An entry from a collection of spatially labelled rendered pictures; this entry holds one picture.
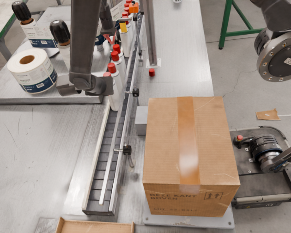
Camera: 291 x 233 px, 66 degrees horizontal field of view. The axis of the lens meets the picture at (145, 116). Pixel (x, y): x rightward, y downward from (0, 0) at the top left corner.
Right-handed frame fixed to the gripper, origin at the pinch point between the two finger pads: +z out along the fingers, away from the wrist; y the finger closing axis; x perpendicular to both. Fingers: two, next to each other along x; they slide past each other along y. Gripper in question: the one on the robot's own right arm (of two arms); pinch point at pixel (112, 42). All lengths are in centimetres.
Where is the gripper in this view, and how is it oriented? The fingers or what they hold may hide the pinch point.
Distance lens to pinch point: 125.9
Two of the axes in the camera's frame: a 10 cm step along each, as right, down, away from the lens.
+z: 1.1, 6.3, 7.6
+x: 9.9, -0.1, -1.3
